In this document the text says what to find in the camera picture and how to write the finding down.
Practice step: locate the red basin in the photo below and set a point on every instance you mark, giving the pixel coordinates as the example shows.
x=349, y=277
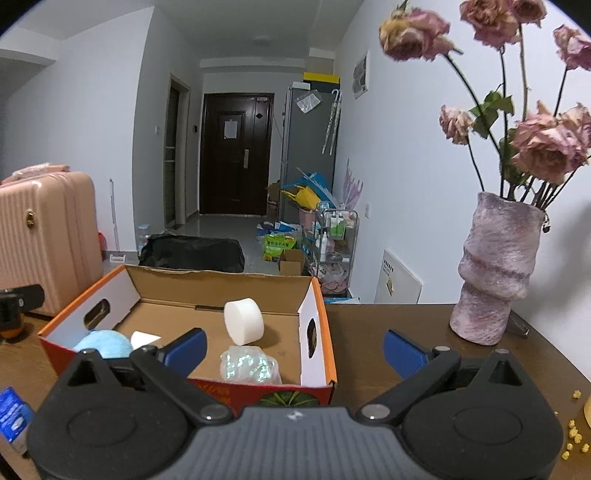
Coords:
x=101, y=244

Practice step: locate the white round sponge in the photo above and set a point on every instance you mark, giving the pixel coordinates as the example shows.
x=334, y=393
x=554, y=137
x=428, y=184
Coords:
x=242, y=321

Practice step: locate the black eyeglasses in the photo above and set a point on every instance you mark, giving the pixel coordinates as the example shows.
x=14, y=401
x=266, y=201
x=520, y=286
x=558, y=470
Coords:
x=519, y=325

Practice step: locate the scattered yellow flower bits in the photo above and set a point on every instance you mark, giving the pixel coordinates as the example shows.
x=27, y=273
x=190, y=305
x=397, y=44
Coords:
x=574, y=434

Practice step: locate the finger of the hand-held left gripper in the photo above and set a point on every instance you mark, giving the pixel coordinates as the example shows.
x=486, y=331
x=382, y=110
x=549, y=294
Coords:
x=27, y=297

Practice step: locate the blue and white floor bags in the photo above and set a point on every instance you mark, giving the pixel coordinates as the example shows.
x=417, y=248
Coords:
x=277, y=227

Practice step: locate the white wedge sponge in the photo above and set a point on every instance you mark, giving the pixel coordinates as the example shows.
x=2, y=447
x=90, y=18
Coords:
x=144, y=339

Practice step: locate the green and yellow bag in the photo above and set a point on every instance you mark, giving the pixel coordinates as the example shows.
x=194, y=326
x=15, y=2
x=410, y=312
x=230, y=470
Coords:
x=279, y=248

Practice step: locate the red cardboard box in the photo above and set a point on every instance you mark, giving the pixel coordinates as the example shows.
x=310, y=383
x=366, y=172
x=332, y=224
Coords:
x=258, y=286

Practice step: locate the blue and yellow bags pile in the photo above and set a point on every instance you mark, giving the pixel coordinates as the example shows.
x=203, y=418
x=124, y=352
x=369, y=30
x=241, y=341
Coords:
x=307, y=194

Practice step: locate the metal trolley rack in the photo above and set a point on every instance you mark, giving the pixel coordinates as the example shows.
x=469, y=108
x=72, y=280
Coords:
x=334, y=240

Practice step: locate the yellow and black box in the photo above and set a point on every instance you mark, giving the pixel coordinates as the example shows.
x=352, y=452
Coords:
x=321, y=77

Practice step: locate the clear plastic bag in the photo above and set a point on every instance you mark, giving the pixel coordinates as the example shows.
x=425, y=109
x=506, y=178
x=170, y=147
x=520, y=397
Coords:
x=308, y=102

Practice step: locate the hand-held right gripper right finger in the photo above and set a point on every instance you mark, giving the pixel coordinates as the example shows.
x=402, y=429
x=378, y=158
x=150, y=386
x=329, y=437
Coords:
x=406, y=355

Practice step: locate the side doorway frame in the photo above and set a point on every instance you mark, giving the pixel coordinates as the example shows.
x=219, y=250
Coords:
x=171, y=152

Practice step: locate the grey refrigerator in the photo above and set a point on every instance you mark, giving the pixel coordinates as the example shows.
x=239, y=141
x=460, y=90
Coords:
x=304, y=152

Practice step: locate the white wall cover panel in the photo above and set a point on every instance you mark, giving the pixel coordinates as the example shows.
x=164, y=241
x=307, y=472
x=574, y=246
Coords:
x=399, y=281

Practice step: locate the pink ribbed suitcase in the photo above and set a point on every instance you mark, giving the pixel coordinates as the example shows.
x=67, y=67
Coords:
x=51, y=240

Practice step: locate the blue tissue packet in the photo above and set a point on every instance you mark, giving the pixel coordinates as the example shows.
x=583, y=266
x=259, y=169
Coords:
x=14, y=413

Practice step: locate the dried pink rose bouquet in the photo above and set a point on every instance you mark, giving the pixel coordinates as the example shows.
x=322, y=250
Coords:
x=540, y=147

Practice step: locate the round ceiling lamp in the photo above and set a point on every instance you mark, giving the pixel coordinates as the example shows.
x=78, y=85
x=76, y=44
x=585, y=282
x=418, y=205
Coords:
x=262, y=40

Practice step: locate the orange tangerine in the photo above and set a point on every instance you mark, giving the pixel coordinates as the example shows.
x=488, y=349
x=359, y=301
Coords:
x=11, y=334

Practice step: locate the purple wall decal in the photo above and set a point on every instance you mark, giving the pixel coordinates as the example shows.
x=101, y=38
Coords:
x=353, y=187

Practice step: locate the iridescent plastic bag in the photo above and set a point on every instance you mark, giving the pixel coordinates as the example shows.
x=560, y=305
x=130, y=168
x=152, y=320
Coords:
x=247, y=364

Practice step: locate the black duffel bag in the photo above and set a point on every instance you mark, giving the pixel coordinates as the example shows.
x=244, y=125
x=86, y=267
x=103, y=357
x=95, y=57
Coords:
x=191, y=254

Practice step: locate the brown cardboard box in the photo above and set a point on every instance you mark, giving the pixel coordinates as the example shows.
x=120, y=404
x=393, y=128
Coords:
x=274, y=198

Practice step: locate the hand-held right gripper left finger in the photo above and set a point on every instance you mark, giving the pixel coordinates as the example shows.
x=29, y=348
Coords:
x=187, y=351

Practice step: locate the pink bucket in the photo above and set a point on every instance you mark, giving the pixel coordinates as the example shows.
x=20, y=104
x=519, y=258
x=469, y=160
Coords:
x=307, y=216

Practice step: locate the white paper notice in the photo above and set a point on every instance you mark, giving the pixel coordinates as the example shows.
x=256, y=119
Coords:
x=231, y=129

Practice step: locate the white folded umbrella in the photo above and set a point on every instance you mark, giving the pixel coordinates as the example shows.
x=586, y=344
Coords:
x=332, y=124

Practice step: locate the wall electrical panel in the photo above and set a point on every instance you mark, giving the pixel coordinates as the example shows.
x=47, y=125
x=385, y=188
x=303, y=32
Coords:
x=361, y=76

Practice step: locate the dark brown entrance door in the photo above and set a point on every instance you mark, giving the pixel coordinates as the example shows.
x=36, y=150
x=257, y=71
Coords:
x=235, y=175

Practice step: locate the small open cardboard box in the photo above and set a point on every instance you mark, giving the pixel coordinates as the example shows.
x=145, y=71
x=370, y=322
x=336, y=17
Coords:
x=292, y=263

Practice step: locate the purple textured vase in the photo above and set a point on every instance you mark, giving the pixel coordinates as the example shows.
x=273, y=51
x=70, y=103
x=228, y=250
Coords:
x=498, y=267

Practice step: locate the clear water bottles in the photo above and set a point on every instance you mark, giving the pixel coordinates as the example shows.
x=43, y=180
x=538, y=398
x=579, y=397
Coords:
x=144, y=237

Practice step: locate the blue plush paw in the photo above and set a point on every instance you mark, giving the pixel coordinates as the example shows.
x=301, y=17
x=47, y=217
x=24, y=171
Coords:
x=104, y=344

